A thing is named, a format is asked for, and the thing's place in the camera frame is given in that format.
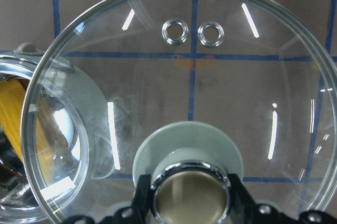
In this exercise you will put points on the yellow corn cob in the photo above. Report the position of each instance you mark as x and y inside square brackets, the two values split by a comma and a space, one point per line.
[12, 97]

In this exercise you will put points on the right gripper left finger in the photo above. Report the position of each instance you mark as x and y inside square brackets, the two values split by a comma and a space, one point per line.
[137, 212]

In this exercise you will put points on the pale green electric pot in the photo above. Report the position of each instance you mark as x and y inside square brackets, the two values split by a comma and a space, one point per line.
[58, 144]

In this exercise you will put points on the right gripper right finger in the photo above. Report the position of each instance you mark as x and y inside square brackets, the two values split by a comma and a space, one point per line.
[244, 209]

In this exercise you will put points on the glass pot lid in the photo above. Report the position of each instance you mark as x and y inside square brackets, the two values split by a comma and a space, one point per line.
[204, 88]

